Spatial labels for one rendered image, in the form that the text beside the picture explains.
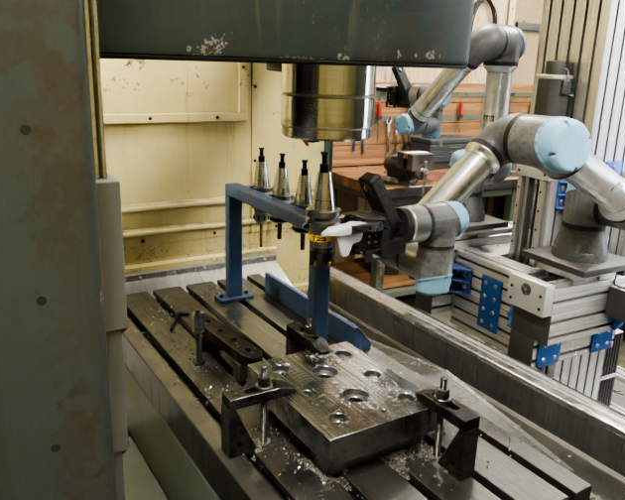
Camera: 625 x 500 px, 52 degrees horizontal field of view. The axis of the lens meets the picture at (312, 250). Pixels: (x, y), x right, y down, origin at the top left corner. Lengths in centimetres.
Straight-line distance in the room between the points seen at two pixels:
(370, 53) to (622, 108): 130
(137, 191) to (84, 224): 145
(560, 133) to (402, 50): 52
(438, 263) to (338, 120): 42
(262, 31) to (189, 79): 118
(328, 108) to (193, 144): 111
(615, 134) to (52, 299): 184
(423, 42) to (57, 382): 74
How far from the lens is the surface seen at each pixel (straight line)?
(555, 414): 172
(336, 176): 401
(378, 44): 102
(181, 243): 216
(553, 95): 210
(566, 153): 149
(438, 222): 129
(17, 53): 60
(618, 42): 214
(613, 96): 217
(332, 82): 104
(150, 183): 208
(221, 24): 89
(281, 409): 115
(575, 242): 191
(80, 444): 71
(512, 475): 117
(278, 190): 159
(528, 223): 220
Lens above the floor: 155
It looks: 16 degrees down
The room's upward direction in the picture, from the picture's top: 2 degrees clockwise
